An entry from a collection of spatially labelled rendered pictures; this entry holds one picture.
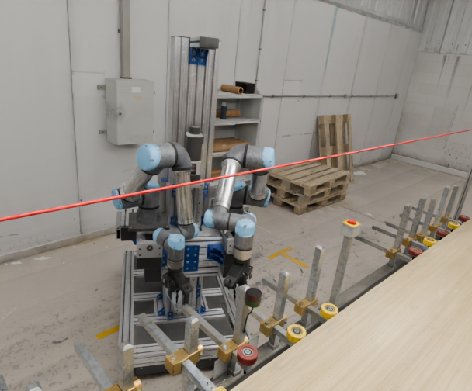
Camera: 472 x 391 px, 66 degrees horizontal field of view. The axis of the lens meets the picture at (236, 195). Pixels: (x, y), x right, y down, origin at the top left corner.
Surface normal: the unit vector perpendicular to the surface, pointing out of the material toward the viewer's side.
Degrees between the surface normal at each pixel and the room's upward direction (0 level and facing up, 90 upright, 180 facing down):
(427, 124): 90
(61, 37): 90
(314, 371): 0
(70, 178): 90
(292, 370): 0
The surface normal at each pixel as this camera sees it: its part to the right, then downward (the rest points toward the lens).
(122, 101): 0.70, 0.32
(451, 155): -0.71, 0.18
